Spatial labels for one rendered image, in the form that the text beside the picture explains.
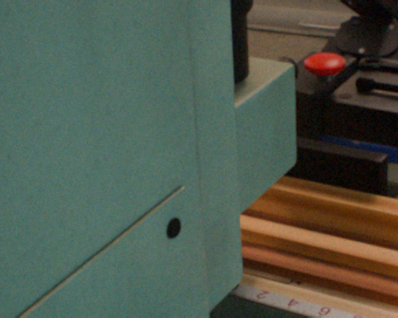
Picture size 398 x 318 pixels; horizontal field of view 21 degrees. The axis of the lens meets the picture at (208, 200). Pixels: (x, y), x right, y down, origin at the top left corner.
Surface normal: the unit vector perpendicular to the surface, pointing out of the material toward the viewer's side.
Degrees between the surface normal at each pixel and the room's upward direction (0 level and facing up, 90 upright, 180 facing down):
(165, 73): 90
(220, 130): 90
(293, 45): 0
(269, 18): 90
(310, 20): 90
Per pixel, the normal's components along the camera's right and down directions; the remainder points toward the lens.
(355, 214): -0.50, 0.43
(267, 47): -0.05, -0.88
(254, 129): 0.86, 0.20
